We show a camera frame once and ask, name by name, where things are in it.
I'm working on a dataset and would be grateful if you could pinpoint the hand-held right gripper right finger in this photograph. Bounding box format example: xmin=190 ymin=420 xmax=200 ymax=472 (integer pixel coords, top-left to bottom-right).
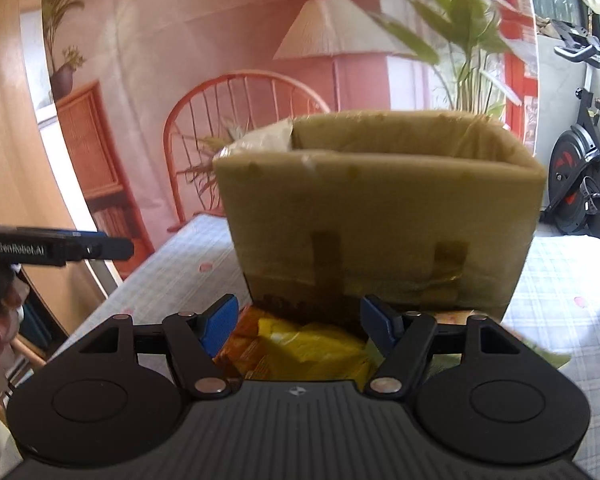
xmin=360 ymin=295 xmax=527 ymax=403

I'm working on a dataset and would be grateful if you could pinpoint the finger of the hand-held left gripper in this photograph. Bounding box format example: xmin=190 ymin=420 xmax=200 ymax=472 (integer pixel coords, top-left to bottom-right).
xmin=64 ymin=232 xmax=135 ymax=262

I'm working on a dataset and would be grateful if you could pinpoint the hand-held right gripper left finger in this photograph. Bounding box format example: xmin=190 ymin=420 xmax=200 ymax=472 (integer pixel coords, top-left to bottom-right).
xmin=77 ymin=294 xmax=241 ymax=402

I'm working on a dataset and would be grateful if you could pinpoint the yellow snack bag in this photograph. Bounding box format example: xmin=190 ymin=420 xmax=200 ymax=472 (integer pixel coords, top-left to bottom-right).
xmin=240 ymin=310 xmax=381 ymax=383

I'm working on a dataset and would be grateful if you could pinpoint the taped cardboard box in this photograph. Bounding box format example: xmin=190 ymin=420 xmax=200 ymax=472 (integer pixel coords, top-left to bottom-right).
xmin=212 ymin=110 xmax=548 ymax=327

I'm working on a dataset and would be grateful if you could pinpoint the orange snack packet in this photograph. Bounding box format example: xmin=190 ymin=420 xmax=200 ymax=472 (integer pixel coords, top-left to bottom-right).
xmin=214 ymin=306 xmax=261 ymax=378

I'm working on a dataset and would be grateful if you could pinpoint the wooden chair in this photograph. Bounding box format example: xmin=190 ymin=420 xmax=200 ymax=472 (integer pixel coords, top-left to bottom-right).
xmin=0 ymin=332 xmax=48 ymax=431

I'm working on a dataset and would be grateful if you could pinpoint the black exercise bike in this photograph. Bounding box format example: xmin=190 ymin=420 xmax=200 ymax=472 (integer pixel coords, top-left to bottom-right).
xmin=539 ymin=17 xmax=600 ymax=252

